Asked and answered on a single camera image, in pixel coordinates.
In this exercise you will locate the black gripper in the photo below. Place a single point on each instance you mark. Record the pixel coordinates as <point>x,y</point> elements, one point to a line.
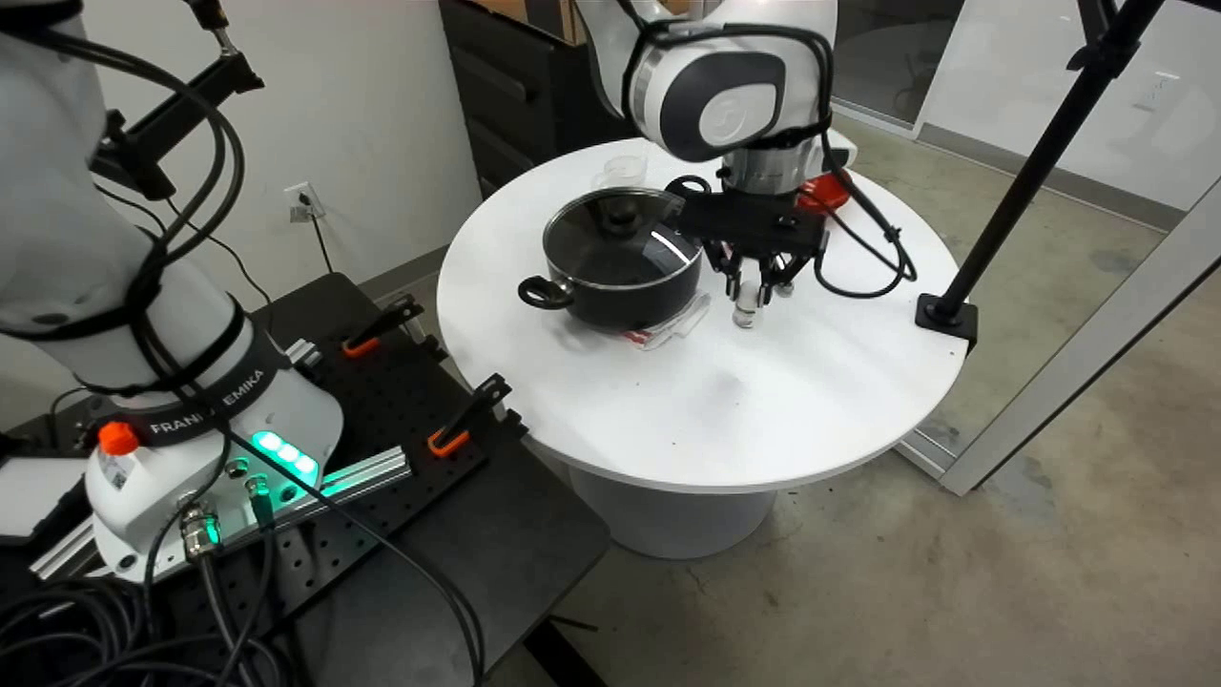
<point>759,237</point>

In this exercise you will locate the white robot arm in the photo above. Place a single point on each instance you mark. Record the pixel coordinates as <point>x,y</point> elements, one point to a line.
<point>745,86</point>

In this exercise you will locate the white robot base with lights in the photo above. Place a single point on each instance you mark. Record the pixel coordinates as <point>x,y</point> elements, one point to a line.
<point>216,434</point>

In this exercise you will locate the glass pot lid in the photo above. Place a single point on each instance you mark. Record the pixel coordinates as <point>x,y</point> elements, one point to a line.
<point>620,237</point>

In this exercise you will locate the black cooking pot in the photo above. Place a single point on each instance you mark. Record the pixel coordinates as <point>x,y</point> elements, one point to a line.
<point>612,311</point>

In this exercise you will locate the white round table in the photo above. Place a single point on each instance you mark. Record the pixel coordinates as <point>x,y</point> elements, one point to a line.
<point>685,441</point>

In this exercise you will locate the black storage cabinet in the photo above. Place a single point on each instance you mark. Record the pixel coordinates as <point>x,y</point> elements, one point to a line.
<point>525,93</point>

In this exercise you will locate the black clamp with orange tip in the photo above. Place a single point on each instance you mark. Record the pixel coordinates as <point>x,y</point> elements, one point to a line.
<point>389,322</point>

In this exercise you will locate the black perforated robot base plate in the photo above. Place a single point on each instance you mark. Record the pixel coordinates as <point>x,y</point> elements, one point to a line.
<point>424,583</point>

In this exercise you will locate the black camera stand pole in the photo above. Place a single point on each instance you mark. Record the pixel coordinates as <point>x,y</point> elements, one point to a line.
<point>1111,39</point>

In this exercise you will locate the wall power outlet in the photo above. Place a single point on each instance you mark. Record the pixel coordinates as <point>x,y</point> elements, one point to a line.
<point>305,203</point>

